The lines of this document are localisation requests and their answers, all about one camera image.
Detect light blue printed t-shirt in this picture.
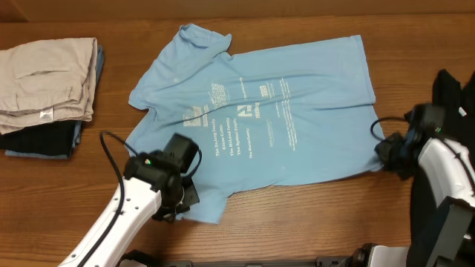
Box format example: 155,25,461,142
127,24,382,223

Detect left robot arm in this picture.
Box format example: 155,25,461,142
60,149,202,267

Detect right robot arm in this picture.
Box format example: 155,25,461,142
338,104,474,267

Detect pile of black clothes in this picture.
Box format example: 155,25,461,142
403,68,475,242

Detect folded blue garment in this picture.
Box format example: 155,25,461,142
5,45,105,159

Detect folded dark navy garment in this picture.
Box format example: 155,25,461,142
1,120,78,155

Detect folded beige trousers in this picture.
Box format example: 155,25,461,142
1,38,99,134

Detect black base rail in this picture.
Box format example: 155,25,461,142
117,250,347,267

